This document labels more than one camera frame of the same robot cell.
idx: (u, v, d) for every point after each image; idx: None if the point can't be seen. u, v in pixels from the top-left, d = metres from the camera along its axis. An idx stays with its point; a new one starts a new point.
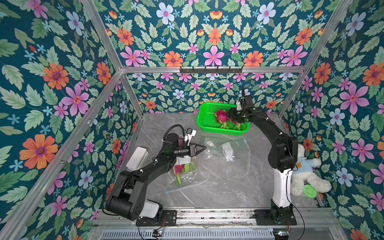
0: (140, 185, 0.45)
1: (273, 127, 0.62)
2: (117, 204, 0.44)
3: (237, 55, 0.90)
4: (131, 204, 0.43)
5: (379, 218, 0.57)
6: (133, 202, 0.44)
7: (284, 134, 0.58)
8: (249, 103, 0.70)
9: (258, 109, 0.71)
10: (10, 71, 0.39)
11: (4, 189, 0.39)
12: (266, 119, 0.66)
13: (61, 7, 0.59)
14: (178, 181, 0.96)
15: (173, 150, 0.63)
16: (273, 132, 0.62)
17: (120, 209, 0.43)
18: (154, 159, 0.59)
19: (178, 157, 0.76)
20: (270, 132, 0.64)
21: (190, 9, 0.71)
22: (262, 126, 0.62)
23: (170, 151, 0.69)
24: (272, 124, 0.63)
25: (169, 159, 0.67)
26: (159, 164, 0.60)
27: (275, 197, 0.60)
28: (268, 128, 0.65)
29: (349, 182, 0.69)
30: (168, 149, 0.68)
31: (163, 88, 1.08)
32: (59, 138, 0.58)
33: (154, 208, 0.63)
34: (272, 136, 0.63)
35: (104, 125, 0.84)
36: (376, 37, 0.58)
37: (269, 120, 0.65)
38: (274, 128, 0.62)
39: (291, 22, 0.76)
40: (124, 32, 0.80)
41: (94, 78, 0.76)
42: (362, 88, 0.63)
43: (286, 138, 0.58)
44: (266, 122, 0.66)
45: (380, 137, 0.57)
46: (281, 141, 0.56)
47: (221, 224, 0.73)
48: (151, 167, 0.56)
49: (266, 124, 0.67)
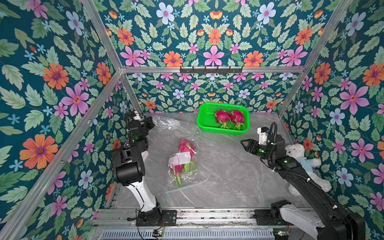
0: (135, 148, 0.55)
1: (320, 195, 0.46)
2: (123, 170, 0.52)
3: (237, 55, 0.90)
4: (136, 163, 0.53)
5: (379, 218, 0.57)
6: (137, 162, 0.53)
7: (339, 209, 0.42)
8: (280, 151, 0.59)
9: (291, 163, 0.56)
10: (10, 71, 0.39)
11: (4, 189, 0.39)
12: (307, 180, 0.50)
13: (61, 7, 0.59)
14: (178, 181, 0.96)
15: (141, 133, 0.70)
16: (324, 204, 0.44)
17: (130, 173, 0.52)
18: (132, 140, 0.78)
19: (178, 157, 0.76)
20: (318, 203, 0.46)
21: (190, 9, 0.71)
22: (303, 191, 0.51)
23: (139, 136, 0.77)
24: (318, 190, 0.47)
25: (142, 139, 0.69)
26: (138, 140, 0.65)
27: (287, 211, 0.62)
28: (313, 195, 0.47)
29: (349, 182, 0.69)
30: (136, 134, 0.76)
31: (163, 88, 1.08)
32: (59, 138, 0.58)
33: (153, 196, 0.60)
34: (322, 210, 0.44)
35: (104, 125, 0.84)
36: (376, 37, 0.58)
37: (311, 182, 0.49)
38: (321, 196, 0.45)
39: (291, 22, 0.76)
40: (124, 32, 0.80)
41: (94, 78, 0.76)
42: (362, 88, 0.63)
43: (344, 215, 0.40)
44: (308, 185, 0.49)
45: (380, 137, 0.57)
46: (338, 221, 0.39)
47: (221, 224, 0.73)
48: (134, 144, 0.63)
49: (308, 188, 0.48)
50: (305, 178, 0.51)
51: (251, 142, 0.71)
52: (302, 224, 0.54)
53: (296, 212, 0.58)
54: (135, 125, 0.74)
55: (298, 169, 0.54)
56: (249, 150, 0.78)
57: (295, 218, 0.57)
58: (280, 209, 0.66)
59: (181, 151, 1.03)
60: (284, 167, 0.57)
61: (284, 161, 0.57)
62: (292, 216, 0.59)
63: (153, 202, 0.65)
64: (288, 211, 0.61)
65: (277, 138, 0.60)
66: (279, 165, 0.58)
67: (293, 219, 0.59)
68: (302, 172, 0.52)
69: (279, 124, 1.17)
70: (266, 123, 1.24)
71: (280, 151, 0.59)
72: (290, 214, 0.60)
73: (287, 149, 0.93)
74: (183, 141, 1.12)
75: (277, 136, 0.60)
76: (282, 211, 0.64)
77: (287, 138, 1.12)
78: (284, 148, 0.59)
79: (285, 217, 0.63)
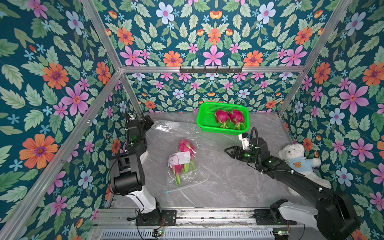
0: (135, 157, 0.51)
1: (306, 183, 0.49)
2: (122, 180, 0.49)
3: (237, 55, 0.90)
4: (136, 174, 0.49)
5: (379, 218, 0.57)
6: (137, 172, 0.50)
7: (325, 190, 0.45)
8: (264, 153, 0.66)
9: (275, 161, 0.61)
10: (10, 72, 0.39)
11: (4, 189, 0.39)
12: (292, 173, 0.54)
13: (61, 7, 0.59)
14: (178, 181, 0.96)
15: (140, 133, 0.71)
16: (311, 190, 0.47)
17: (129, 183, 0.48)
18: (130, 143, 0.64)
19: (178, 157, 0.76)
20: (306, 190, 0.49)
21: (190, 9, 0.71)
22: (291, 183, 0.55)
23: (138, 136, 0.74)
24: (303, 179, 0.50)
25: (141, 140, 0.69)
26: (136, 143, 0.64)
27: (287, 209, 0.61)
28: (300, 184, 0.50)
29: (349, 182, 0.69)
30: (135, 134, 0.73)
31: (163, 88, 1.08)
32: (59, 138, 0.58)
33: (153, 198, 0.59)
34: (312, 195, 0.47)
35: (104, 125, 0.84)
36: (376, 37, 0.58)
37: (296, 173, 0.53)
38: (307, 183, 0.49)
39: (291, 22, 0.76)
40: (124, 32, 0.80)
41: (94, 78, 0.76)
42: (362, 88, 0.63)
43: (331, 195, 0.43)
44: (294, 176, 0.53)
45: (380, 137, 0.57)
46: (328, 202, 0.41)
47: (221, 224, 0.73)
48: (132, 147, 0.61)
49: (295, 179, 0.52)
50: (290, 172, 0.55)
51: (236, 149, 0.73)
52: (303, 218, 0.54)
53: (295, 207, 0.59)
54: (134, 125, 0.71)
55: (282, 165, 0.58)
56: (235, 156, 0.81)
57: (296, 213, 0.57)
58: (279, 209, 0.66)
59: (181, 151, 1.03)
60: (270, 167, 0.61)
61: (269, 162, 0.61)
62: (292, 213, 0.59)
63: (152, 204, 0.64)
64: (287, 209, 0.61)
65: (260, 141, 0.64)
66: (266, 167, 0.62)
67: (295, 217, 0.58)
68: (286, 167, 0.57)
69: (280, 124, 1.18)
70: (266, 123, 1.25)
71: (264, 154, 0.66)
72: (290, 211, 0.60)
73: (287, 149, 0.93)
74: (183, 141, 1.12)
75: (259, 139, 0.64)
76: (282, 211, 0.64)
77: (287, 138, 1.12)
78: (268, 150, 0.63)
79: (287, 216, 0.62)
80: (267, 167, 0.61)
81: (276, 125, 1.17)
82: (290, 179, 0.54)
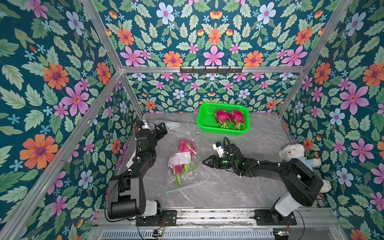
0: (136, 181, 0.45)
1: (270, 166, 0.57)
2: (120, 205, 0.44)
3: (237, 55, 0.90)
4: (136, 201, 0.44)
5: (379, 218, 0.57)
6: (137, 199, 0.44)
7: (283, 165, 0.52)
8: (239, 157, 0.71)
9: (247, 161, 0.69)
10: (10, 72, 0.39)
11: (4, 189, 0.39)
12: (258, 163, 0.63)
13: (61, 7, 0.59)
14: (178, 181, 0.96)
15: (149, 144, 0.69)
16: (273, 169, 0.55)
17: (127, 208, 0.43)
18: (136, 158, 0.63)
19: (178, 157, 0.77)
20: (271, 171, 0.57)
21: (190, 9, 0.71)
22: (261, 172, 0.62)
23: (147, 147, 0.69)
24: (267, 163, 0.59)
25: (150, 153, 0.67)
26: (143, 159, 0.61)
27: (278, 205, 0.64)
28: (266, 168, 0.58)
29: (349, 182, 0.69)
30: (145, 145, 0.68)
31: (163, 88, 1.08)
32: (59, 138, 0.58)
33: (154, 204, 0.65)
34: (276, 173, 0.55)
35: (104, 125, 0.84)
36: (376, 37, 0.58)
37: (261, 162, 0.62)
38: (270, 165, 0.57)
39: (291, 22, 0.76)
40: (124, 32, 0.80)
41: (94, 78, 0.76)
42: (362, 88, 0.63)
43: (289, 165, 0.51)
44: (261, 164, 0.61)
45: (380, 137, 0.57)
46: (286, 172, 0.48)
47: (221, 225, 0.73)
48: (138, 165, 0.56)
49: (262, 166, 0.60)
50: (256, 163, 0.64)
51: (213, 158, 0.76)
52: (290, 202, 0.57)
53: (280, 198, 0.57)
54: (144, 135, 0.66)
55: (249, 160, 0.69)
56: (213, 166, 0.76)
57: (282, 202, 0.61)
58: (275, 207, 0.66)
59: (181, 151, 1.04)
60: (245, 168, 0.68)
61: (244, 164, 0.68)
62: (283, 204, 0.61)
63: (152, 211, 0.62)
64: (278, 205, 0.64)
65: (233, 147, 0.70)
66: (243, 170, 0.69)
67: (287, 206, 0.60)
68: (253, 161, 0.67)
69: (280, 124, 1.18)
70: (266, 123, 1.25)
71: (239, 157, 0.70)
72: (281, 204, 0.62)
73: (287, 149, 0.93)
74: (183, 141, 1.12)
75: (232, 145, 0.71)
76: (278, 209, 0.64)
77: (287, 138, 1.12)
78: (241, 154, 0.69)
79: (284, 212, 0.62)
80: (243, 169, 0.68)
81: (276, 125, 1.17)
82: (259, 167, 0.62)
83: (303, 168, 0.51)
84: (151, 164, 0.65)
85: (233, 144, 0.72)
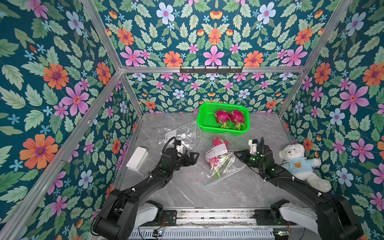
0: (130, 207, 0.43)
1: (305, 188, 0.50)
2: (105, 224, 0.42)
3: (237, 55, 0.90)
4: (119, 228, 0.41)
5: (379, 218, 0.57)
6: (121, 226, 0.41)
7: (323, 195, 0.46)
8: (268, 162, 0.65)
9: (278, 169, 0.63)
10: (10, 71, 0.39)
11: (4, 189, 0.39)
12: (293, 179, 0.55)
13: (61, 7, 0.59)
14: (217, 174, 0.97)
15: (170, 164, 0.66)
16: (310, 194, 0.48)
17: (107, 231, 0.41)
18: (149, 175, 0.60)
19: (214, 148, 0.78)
20: (305, 194, 0.50)
21: (190, 9, 0.71)
22: (291, 188, 0.56)
23: (167, 166, 0.68)
24: (304, 185, 0.51)
25: (166, 174, 0.65)
26: (153, 181, 0.57)
27: (286, 209, 0.62)
28: (300, 189, 0.51)
29: (349, 182, 0.69)
30: (165, 163, 0.67)
31: (163, 88, 1.08)
32: (59, 138, 0.58)
33: (152, 211, 0.62)
34: (311, 200, 0.48)
35: (104, 126, 0.84)
36: (376, 37, 0.58)
37: (296, 179, 0.55)
38: (308, 189, 0.50)
39: (291, 22, 0.76)
40: (124, 32, 0.80)
41: (94, 78, 0.76)
42: (362, 88, 0.63)
43: (330, 200, 0.44)
44: (295, 183, 0.54)
45: (380, 137, 0.57)
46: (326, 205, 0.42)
47: (221, 225, 0.73)
48: (145, 185, 0.54)
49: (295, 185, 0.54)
50: (291, 178, 0.56)
51: (243, 151, 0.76)
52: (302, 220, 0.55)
53: (294, 209, 0.59)
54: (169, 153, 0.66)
55: (284, 172, 0.60)
56: (241, 157, 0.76)
57: (294, 214, 0.58)
58: (280, 209, 0.65)
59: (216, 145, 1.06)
60: (273, 174, 0.63)
61: (272, 170, 0.63)
62: (293, 215, 0.59)
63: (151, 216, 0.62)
64: (286, 209, 0.62)
65: (266, 149, 0.65)
66: (269, 174, 0.63)
67: (295, 219, 0.58)
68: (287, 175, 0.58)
69: (280, 124, 1.19)
70: (266, 123, 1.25)
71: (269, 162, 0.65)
72: (289, 211, 0.60)
73: (287, 149, 0.93)
74: (216, 137, 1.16)
75: (265, 147, 0.66)
76: (282, 211, 0.64)
77: (287, 138, 1.12)
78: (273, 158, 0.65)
79: (286, 217, 0.62)
80: (270, 175, 0.63)
81: (276, 125, 1.17)
82: (291, 185, 0.55)
83: (349, 211, 0.42)
84: (161, 186, 0.62)
85: (266, 145, 0.67)
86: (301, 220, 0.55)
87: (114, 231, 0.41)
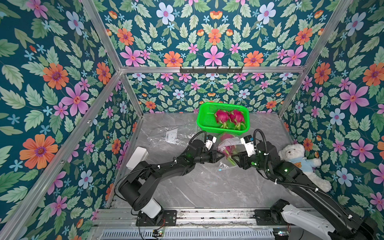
0: (152, 181, 0.46)
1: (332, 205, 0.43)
2: (128, 190, 0.46)
3: (237, 55, 0.90)
4: (139, 195, 0.45)
5: (380, 218, 0.57)
6: (141, 194, 0.45)
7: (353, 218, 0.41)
8: (275, 160, 0.55)
9: (292, 172, 0.51)
10: (10, 72, 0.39)
11: (4, 189, 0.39)
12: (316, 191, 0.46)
13: (61, 7, 0.59)
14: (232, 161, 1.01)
15: (195, 155, 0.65)
16: (339, 216, 0.42)
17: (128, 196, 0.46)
18: (173, 159, 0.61)
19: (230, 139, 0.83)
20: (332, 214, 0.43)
21: (190, 9, 0.71)
22: (313, 201, 0.47)
23: (191, 156, 0.69)
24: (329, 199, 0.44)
25: (188, 164, 0.66)
26: (176, 166, 0.60)
27: (289, 214, 0.61)
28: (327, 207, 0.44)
29: (349, 182, 0.69)
30: (190, 153, 0.68)
31: (163, 88, 1.08)
32: (59, 138, 0.58)
33: (156, 209, 0.63)
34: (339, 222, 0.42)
35: (104, 125, 0.84)
36: (376, 37, 0.58)
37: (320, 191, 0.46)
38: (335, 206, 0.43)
39: (291, 22, 0.76)
40: (124, 32, 0.80)
41: (94, 78, 0.76)
42: (362, 88, 0.63)
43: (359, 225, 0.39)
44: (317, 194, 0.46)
45: (380, 137, 0.57)
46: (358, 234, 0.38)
47: (221, 224, 0.73)
48: (169, 167, 0.56)
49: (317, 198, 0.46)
50: (314, 189, 0.47)
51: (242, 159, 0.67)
52: (308, 226, 0.54)
53: (301, 215, 0.58)
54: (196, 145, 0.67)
55: (300, 176, 0.50)
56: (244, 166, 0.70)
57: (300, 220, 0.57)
58: (281, 212, 0.64)
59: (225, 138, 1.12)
60: (287, 177, 0.52)
61: (285, 171, 0.52)
62: (298, 220, 0.58)
63: (151, 214, 0.62)
64: (289, 214, 0.61)
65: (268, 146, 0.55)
66: (280, 176, 0.53)
67: (299, 223, 0.58)
68: (304, 180, 0.49)
69: (280, 124, 1.19)
70: (266, 123, 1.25)
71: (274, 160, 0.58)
72: (294, 217, 0.59)
73: (287, 149, 0.93)
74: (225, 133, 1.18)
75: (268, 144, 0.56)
76: (284, 215, 0.63)
77: (287, 138, 1.12)
78: (277, 156, 0.54)
79: (289, 220, 0.62)
80: (281, 176, 0.52)
81: (276, 125, 1.17)
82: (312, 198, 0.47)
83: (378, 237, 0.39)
84: (181, 173, 0.64)
85: (268, 142, 0.57)
86: (308, 227, 0.54)
87: (134, 197, 0.45)
